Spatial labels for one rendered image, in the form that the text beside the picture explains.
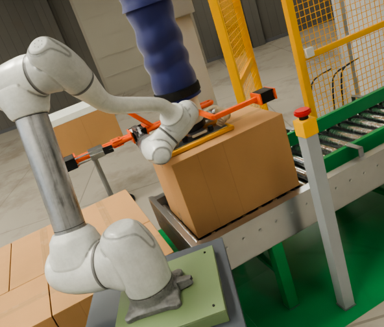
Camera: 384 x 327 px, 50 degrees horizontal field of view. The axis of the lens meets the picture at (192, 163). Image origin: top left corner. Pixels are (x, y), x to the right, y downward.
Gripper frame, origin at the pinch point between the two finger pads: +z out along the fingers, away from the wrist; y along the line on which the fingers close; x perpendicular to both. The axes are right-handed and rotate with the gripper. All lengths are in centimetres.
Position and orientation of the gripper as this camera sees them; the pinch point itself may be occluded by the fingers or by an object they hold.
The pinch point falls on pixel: (135, 134)
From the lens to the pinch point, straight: 195.6
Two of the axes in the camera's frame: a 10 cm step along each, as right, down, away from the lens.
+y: 3.1, 8.7, 3.8
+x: 8.7, -4.2, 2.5
